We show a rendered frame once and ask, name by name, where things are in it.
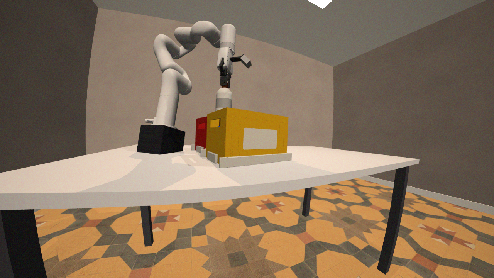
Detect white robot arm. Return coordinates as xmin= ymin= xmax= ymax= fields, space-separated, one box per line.
xmin=145 ymin=21 xmax=236 ymax=129

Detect red crate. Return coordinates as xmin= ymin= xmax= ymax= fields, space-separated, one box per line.
xmin=195 ymin=117 xmax=207 ymax=150

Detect white bottle with grey label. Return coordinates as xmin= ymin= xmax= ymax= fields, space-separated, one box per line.
xmin=215 ymin=81 xmax=232 ymax=111

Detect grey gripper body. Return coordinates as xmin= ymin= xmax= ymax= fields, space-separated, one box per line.
xmin=217 ymin=47 xmax=235 ymax=75

